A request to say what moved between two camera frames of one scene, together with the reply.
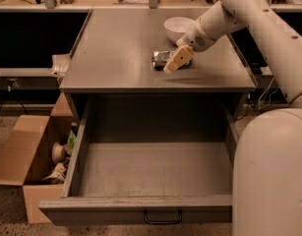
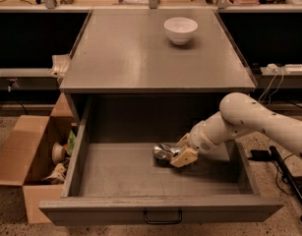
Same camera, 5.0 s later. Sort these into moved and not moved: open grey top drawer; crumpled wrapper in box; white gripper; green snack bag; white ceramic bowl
Moved: white gripper
Not moved: crumpled wrapper in box; green snack bag; open grey top drawer; white ceramic bowl
